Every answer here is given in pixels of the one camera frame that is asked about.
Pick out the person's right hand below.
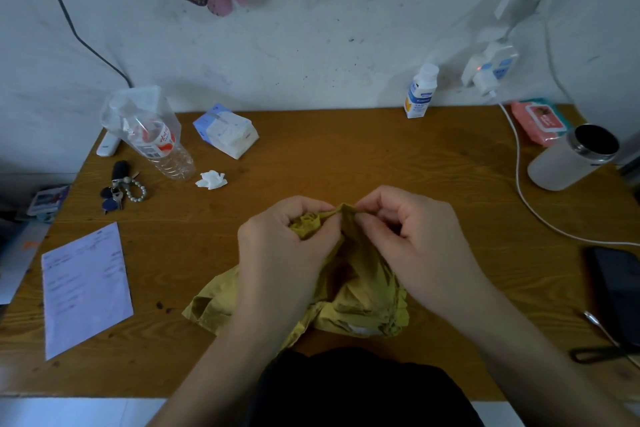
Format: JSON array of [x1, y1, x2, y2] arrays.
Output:
[[352, 185, 494, 321]]

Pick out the person's left hand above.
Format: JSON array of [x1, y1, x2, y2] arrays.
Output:
[[236, 195, 346, 338]]

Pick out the mustard yellow cloth garment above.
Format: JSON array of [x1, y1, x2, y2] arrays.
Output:
[[181, 202, 411, 340]]

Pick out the person's left forearm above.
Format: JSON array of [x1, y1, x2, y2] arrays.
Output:
[[149, 314, 301, 427]]

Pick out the person's right forearm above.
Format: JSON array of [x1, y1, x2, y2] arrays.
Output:
[[445, 282, 640, 427]]

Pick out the crumpled white tissue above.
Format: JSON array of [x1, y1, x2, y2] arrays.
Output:
[[195, 170, 228, 190]]

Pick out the white and blue tissue pack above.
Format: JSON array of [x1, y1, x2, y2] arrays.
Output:
[[193, 103, 260, 160]]

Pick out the white bottle with blue label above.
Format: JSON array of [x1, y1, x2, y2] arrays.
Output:
[[404, 63, 440, 119]]

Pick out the person's black clothing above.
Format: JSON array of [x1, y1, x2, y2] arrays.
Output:
[[247, 347, 486, 427]]

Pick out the white charger plug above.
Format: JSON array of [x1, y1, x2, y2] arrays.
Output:
[[472, 69, 501, 98]]

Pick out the clear plastic water bottle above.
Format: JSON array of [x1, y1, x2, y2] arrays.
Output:
[[107, 94, 196, 181]]

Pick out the pink wet wipes pack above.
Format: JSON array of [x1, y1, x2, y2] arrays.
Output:
[[510, 99, 574, 148]]

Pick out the white thermos cup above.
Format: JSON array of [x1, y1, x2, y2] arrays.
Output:
[[527, 124, 621, 191]]

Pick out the clear plastic bag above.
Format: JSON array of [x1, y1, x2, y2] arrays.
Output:
[[100, 85, 182, 160]]

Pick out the white power strip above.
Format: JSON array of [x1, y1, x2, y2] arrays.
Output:
[[460, 40, 520, 88]]

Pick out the black key fob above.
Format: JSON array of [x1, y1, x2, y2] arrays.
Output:
[[111, 160, 132, 187]]

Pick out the keys with blue tags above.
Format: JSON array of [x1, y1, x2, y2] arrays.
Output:
[[100, 184, 126, 216]]

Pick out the white stick-shaped device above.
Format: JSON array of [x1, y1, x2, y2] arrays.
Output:
[[96, 128, 123, 158]]

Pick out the black smartphone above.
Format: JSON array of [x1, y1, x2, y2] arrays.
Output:
[[585, 246, 640, 350]]

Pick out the white printed paper sheet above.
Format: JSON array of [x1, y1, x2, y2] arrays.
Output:
[[41, 222, 135, 361]]

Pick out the metal tool with black loop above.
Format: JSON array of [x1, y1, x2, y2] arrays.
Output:
[[570, 311, 640, 368]]

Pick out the small blue printed box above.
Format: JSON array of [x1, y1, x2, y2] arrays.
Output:
[[27, 185, 71, 223]]

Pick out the white charging cable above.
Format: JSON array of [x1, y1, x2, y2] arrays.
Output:
[[496, 96, 640, 248]]

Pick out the pearl bead ring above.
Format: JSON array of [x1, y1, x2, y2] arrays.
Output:
[[122, 178, 149, 203]]

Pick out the black wall cable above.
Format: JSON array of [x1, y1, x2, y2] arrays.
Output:
[[37, 0, 135, 88]]

